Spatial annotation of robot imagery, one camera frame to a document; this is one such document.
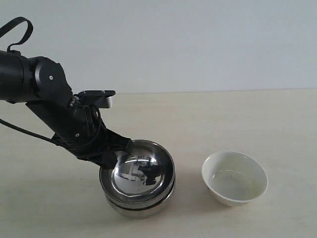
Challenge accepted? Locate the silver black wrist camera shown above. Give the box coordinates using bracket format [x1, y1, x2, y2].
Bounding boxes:
[75, 90, 116, 109]

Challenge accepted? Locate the black looped cable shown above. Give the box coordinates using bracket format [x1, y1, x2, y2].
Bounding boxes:
[0, 16, 34, 53]

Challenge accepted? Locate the smooth stainless steel bowl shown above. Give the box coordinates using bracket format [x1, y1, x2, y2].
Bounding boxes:
[105, 183, 176, 219]

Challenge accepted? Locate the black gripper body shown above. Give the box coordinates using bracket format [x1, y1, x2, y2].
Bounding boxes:
[52, 109, 116, 161]

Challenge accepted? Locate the ribbed stainless steel bowl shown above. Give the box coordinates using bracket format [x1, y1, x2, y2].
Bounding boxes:
[100, 139, 175, 206]

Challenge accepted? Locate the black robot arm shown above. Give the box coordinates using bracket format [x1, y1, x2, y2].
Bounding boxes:
[0, 51, 132, 169]

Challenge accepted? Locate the white ceramic bowl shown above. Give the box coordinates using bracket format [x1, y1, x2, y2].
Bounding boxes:
[201, 151, 268, 207]

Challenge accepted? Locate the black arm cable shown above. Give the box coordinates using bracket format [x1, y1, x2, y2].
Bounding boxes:
[0, 118, 57, 144]

